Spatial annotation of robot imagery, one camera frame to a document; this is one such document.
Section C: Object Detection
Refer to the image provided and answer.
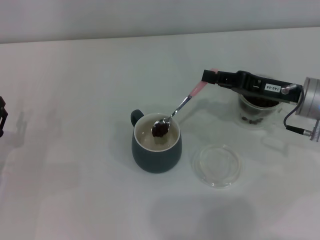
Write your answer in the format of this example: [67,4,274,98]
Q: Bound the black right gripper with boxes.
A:
[201,69,303,105]

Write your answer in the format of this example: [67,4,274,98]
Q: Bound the pink-handled metal spoon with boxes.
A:
[151,67,218,138]

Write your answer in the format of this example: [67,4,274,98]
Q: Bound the scooped coffee beans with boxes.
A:
[151,123,169,138]

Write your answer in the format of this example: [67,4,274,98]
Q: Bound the dark teal ceramic mug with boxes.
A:
[130,109,183,174]

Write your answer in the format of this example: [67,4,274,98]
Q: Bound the glass cup of coffee beans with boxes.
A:
[241,96,280,126]

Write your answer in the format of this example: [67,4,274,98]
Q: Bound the clear double-walled glass cup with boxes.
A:
[236,73,285,130]

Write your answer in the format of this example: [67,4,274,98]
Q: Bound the small clear glass dish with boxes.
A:
[191,144,243,189]

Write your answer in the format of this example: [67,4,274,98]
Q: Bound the grey right gripper cable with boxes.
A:
[281,84,320,143]

